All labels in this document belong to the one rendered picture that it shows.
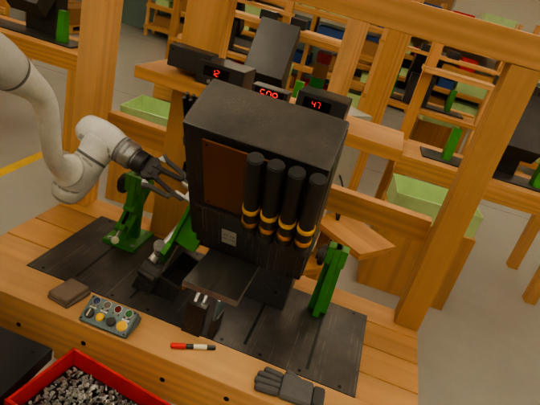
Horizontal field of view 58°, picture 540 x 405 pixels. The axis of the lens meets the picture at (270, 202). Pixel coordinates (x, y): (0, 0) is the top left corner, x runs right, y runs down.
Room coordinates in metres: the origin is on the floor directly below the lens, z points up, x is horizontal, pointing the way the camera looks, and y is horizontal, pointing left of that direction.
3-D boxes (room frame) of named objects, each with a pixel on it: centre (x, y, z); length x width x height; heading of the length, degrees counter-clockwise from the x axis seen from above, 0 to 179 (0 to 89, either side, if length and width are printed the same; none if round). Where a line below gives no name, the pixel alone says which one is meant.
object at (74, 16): (9.63, 4.78, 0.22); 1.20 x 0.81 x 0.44; 177
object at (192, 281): (1.26, 0.06, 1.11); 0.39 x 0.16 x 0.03; 171
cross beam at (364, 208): (1.73, 0.06, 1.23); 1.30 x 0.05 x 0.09; 81
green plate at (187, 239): (1.32, 0.21, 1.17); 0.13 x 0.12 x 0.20; 81
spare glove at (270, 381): (1.04, -0.19, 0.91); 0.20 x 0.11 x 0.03; 85
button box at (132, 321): (1.10, 0.36, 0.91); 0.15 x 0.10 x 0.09; 81
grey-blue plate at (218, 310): (1.19, 0.06, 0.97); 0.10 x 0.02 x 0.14; 171
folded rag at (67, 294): (1.16, 0.51, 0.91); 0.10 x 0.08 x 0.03; 161
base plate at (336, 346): (1.37, 0.12, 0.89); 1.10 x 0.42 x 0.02; 81
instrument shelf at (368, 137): (1.62, 0.08, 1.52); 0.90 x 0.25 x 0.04; 81
